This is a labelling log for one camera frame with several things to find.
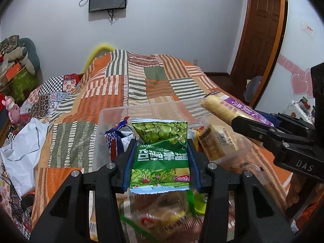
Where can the clear-wrapped brown cake packet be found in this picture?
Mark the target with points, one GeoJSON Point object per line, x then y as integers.
{"type": "Point", "coordinates": [215, 141]}

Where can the floral patterned cloth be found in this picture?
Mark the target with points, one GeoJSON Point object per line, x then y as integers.
{"type": "Point", "coordinates": [10, 202]}

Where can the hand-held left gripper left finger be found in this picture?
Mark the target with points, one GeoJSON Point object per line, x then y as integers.
{"type": "Point", "coordinates": [126, 177]}

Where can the dark floral cushion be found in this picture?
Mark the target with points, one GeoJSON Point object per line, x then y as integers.
{"type": "Point", "coordinates": [8, 44]}

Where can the wooden wardrobe with hearts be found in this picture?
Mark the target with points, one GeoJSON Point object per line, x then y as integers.
{"type": "Point", "coordinates": [298, 43]}

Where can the grey cloth bag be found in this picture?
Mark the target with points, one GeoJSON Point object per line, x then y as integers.
{"type": "Point", "coordinates": [253, 89]}

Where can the clear plastic container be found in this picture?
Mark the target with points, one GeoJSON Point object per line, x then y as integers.
{"type": "Point", "coordinates": [111, 121]}

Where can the orange box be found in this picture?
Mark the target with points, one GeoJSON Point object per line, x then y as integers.
{"type": "Point", "coordinates": [11, 73]}

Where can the yellow foam tube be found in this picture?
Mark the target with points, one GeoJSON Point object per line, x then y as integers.
{"type": "Point", "coordinates": [95, 52]}

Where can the white red sticker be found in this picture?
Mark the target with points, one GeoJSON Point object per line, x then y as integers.
{"type": "Point", "coordinates": [308, 28]}

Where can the white cloth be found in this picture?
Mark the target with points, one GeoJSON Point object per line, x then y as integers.
{"type": "Point", "coordinates": [20, 151]}

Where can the orange striped patchwork bedspread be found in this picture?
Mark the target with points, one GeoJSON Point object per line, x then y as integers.
{"type": "Point", "coordinates": [151, 81]}

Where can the checkered patchwork quilt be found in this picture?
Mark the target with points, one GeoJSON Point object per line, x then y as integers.
{"type": "Point", "coordinates": [50, 96]}

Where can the green-edged bun packet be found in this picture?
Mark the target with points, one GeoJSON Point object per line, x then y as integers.
{"type": "Point", "coordinates": [164, 212]}

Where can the pink toy rabbit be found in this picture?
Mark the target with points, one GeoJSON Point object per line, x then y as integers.
{"type": "Point", "coordinates": [11, 110]}

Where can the purple-wrapped yellow roll packet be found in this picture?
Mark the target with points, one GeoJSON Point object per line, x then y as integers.
{"type": "Point", "coordinates": [222, 108]}

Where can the blue white snack packet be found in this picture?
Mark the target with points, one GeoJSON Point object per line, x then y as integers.
{"type": "Point", "coordinates": [114, 136]}

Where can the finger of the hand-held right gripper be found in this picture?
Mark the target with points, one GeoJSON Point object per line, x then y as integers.
{"type": "Point", "coordinates": [291, 124]}
{"type": "Point", "coordinates": [298, 160]}

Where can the green box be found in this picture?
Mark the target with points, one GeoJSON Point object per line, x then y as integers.
{"type": "Point", "coordinates": [24, 84]}

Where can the brown wooden door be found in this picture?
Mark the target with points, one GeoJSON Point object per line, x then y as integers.
{"type": "Point", "coordinates": [258, 30]}

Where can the green pea snack packet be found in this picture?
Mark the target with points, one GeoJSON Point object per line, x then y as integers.
{"type": "Point", "coordinates": [159, 157]}

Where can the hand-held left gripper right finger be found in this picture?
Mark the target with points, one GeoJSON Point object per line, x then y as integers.
{"type": "Point", "coordinates": [196, 177]}

